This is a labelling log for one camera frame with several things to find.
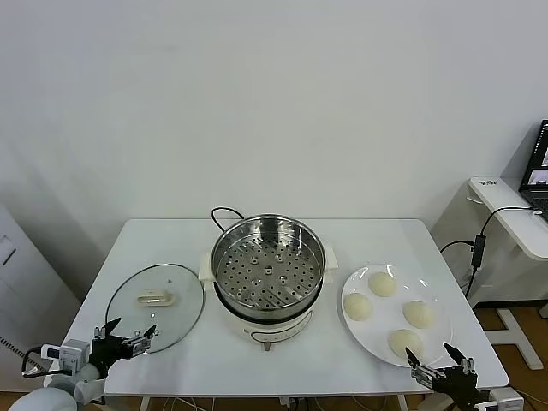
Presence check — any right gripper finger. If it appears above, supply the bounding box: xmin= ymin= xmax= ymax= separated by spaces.
xmin=442 ymin=341 xmax=478 ymax=378
xmin=403 ymin=346 xmax=447 ymax=385

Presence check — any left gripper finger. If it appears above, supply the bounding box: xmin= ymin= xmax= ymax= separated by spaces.
xmin=94 ymin=317 xmax=122 ymax=342
xmin=125 ymin=324 xmax=158 ymax=357

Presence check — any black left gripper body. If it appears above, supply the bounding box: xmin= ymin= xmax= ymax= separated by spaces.
xmin=90 ymin=334 xmax=134 ymax=380

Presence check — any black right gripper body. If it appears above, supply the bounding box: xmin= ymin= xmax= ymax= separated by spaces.
xmin=431 ymin=365 xmax=489 ymax=410

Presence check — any white steamed baozi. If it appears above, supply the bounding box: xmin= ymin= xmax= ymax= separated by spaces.
xmin=342 ymin=293 xmax=372 ymax=321
xmin=368 ymin=271 xmax=398 ymax=297
xmin=387 ymin=328 xmax=424 ymax=359
xmin=402 ymin=300 xmax=437 ymax=329

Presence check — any glass lid with cream handle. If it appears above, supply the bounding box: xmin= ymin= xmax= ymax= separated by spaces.
xmin=104 ymin=262 xmax=206 ymax=355

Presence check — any perforated steel steamer basket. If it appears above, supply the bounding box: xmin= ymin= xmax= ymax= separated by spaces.
xmin=199 ymin=213 xmax=339 ymax=313

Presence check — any white round plate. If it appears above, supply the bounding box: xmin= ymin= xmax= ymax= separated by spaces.
xmin=341 ymin=264 xmax=454 ymax=369

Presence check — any white cabinet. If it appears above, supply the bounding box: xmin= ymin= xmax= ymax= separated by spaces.
xmin=0 ymin=204 xmax=83 ymax=386

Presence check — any black power adapter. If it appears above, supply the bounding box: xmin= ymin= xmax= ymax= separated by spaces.
xmin=472 ymin=234 xmax=486 ymax=269

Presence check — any cream electric cooker base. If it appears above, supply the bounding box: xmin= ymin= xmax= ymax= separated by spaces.
xmin=198 ymin=241 xmax=340 ymax=353

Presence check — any white side desk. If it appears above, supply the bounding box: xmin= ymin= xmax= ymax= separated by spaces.
xmin=466 ymin=176 xmax=548 ymax=370

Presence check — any black laptop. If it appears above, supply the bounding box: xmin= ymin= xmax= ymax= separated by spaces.
xmin=518 ymin=119 xmax=548 ymax=211

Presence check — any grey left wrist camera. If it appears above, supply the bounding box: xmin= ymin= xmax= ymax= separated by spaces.
xmin=40 ymin=339 xmax=93 ymax=370

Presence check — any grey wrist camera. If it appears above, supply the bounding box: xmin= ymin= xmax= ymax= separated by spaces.
xmin=487 ymin=387 xmax=524 ymax=411
xmin=40 ymin=339 xmax=93 ymax=370

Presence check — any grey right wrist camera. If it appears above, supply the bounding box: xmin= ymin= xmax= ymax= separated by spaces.
xmin=487 ymin=387 xmax=524 ymax=411

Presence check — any black adapter cable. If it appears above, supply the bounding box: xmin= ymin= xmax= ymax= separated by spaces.
xmin=465 ymin=265 xmax=480 ymax=301
xmin=480 ymin=205 xmax=541 ymax=237
xmin=440 ymin=240 xmax=475 ymax=254

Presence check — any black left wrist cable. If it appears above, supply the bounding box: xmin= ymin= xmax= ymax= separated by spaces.
xmin=21 ymin=348 xmax=49 ymax=379

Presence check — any black cooker power cord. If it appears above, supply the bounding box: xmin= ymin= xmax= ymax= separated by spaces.
xmin=211 ymin=206 xmax=245 ymax=235

